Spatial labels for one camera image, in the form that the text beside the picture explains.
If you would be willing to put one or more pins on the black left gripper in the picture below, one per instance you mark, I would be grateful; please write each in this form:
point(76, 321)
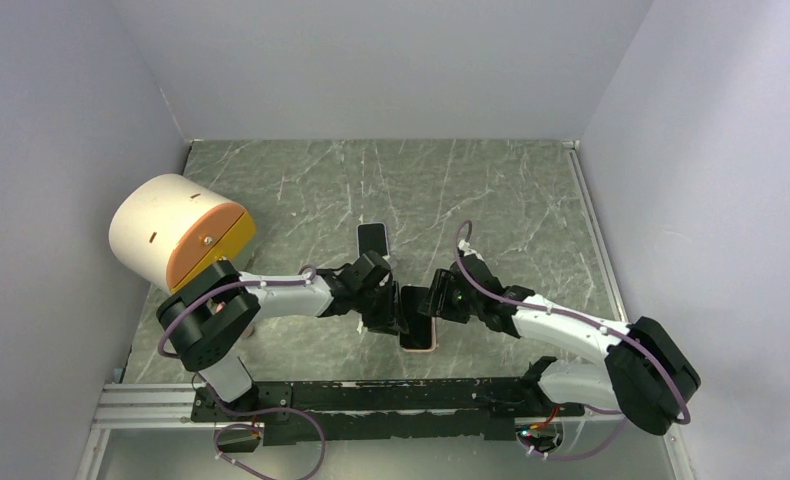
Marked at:
point(391, 319)

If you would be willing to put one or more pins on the aluminium frame rail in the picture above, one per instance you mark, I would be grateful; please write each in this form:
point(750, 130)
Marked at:
point(144, 406)

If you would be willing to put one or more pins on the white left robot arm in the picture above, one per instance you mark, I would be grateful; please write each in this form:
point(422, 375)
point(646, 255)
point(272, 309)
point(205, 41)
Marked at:
point(204, 320)

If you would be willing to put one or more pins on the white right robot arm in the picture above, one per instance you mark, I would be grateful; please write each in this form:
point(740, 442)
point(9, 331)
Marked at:
point(634, 368)

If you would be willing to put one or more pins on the pink phone case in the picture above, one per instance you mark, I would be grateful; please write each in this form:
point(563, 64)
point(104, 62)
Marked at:
point(421, 338)

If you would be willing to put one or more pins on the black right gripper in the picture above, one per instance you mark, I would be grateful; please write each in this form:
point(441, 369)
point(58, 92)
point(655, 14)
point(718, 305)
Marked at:
point(437, 302)

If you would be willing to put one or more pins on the beige and orange cylinder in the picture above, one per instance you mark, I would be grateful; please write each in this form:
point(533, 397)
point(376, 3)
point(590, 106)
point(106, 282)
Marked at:
point(170, 229)

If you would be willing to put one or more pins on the blue smartphone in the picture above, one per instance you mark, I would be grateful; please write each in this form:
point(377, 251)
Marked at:
point(373, 237)

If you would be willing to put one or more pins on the lavender phone case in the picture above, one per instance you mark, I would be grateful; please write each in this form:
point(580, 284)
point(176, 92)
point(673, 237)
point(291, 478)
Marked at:
point(387, 245)

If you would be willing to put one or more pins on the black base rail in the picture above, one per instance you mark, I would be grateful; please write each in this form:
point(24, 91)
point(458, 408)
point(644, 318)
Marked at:
point(493, 408)

